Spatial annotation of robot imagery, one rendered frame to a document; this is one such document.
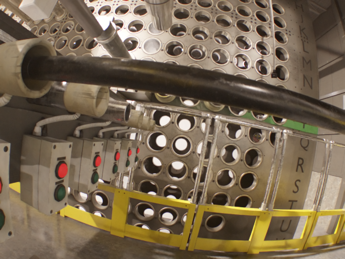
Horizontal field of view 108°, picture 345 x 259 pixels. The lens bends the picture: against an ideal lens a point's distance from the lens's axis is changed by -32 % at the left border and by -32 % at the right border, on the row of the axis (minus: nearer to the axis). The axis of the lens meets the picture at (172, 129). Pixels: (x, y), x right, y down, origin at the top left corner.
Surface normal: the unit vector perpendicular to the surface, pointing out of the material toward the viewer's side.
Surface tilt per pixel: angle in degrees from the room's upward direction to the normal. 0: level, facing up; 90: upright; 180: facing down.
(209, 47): 90
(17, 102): 90
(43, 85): 56
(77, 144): 90
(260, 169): 90
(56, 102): 131
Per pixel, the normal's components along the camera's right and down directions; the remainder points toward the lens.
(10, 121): 0.98, 0.18
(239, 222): -0.04, -0.05
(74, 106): -0.15, 0.61
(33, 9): -0.18, 0.98
